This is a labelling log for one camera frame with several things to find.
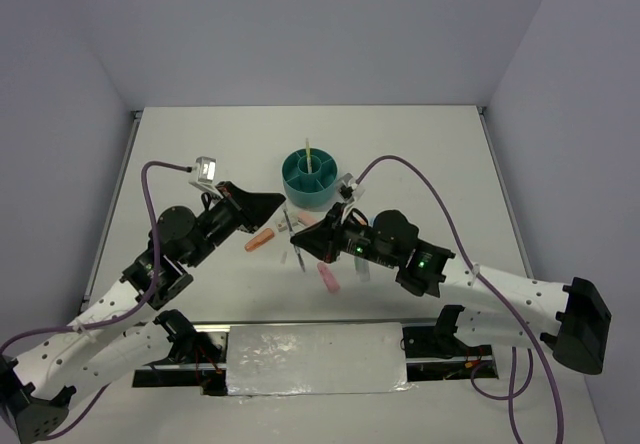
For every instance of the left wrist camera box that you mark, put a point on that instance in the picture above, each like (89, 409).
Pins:
(202, 173)

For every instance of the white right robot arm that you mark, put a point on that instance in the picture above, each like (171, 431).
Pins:
(481, 305)

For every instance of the pink capsule correction tape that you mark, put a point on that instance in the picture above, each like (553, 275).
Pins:
(328, 278)

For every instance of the yellow gel pen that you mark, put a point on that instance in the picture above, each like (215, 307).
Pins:
(308, 154)

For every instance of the orange capsule correction tape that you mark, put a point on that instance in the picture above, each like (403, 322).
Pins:
(259, 240)

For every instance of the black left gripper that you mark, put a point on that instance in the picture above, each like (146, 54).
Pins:
(248, 209)

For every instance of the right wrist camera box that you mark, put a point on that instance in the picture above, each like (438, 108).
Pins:
(349, 190)

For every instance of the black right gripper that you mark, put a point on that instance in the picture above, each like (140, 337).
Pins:
(323, 239)

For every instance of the teal round divided organizer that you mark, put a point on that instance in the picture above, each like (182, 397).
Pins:
(309, 188)

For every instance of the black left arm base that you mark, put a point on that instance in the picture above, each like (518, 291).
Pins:
(196, 358)

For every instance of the silver foil tape sheet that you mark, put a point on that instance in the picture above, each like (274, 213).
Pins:
(320, 359)

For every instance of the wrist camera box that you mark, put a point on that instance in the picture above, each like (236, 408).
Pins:
(349, 190)
(202, 173)

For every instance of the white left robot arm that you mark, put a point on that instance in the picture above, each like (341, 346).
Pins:
(132, 324)

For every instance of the grey translucent highlighter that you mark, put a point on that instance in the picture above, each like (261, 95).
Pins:
(362, 269)

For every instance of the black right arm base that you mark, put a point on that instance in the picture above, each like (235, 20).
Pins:
(433, 353)

